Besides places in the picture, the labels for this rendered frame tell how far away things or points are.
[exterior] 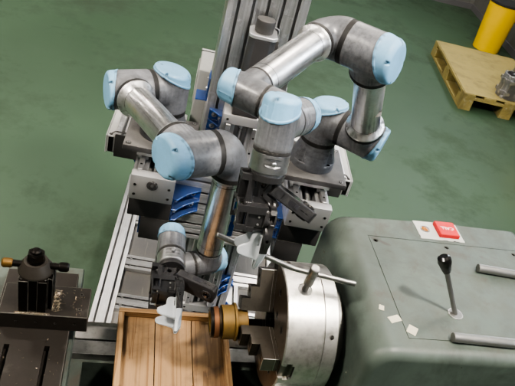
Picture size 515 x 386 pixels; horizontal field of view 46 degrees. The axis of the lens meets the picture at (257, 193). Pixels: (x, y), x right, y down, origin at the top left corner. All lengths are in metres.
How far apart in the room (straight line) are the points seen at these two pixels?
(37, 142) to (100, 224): 0.84
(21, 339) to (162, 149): 0.56
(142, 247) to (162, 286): 1.45
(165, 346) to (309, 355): 0.44
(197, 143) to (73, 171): 2.35
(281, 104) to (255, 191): 0.18
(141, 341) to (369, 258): 0.64
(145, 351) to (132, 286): 1.13
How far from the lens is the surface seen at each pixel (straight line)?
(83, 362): 1.71
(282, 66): 1.36
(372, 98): 1.67
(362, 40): 1.53
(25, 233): 3.33
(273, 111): 1.13
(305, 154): 1.97
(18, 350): 1.57
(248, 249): 1.23
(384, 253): 1.60
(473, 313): 1.57
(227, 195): 1.61
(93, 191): 3.63
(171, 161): 1.46
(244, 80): 1.27
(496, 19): 7.87
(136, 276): 2.83
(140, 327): 1.73
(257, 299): 1.51
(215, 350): 1.72
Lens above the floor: 2.19
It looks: 34 degrees down
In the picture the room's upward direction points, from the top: 16 degrees clockwise
